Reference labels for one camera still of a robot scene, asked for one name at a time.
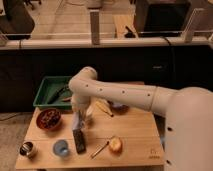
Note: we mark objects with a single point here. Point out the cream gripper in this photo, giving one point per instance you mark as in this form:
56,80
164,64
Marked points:
84,110

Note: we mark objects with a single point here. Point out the grey blue towel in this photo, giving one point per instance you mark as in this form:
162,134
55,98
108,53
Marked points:
78,120

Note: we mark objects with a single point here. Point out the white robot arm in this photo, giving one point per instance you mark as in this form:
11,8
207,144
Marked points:
188,114

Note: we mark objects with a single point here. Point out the silver metal cup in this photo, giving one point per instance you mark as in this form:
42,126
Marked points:
28,149

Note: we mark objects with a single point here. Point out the red chili pepper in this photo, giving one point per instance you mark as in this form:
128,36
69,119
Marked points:
66,99

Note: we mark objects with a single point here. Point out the black remote control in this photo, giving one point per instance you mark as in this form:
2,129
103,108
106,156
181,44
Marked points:
79,141

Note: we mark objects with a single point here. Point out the green plastic tray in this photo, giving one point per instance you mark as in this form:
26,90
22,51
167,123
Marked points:
47,87

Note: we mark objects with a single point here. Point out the brown bowl with nuts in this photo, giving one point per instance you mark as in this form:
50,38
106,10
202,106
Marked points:
49,119

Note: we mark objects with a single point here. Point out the wooden table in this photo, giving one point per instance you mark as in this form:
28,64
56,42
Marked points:
136,128

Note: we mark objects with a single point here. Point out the red yellow apple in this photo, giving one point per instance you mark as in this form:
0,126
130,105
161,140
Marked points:
115,145

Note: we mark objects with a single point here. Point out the black office chair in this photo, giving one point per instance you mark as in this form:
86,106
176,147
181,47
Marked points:
16,23

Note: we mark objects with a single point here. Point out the black cabinet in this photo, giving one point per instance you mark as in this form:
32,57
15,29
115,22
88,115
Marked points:
155,18

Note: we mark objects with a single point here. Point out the yellow handled tool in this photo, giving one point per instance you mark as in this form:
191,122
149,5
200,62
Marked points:
104,108

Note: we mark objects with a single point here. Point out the black handled brush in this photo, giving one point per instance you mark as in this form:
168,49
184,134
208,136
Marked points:
57,94

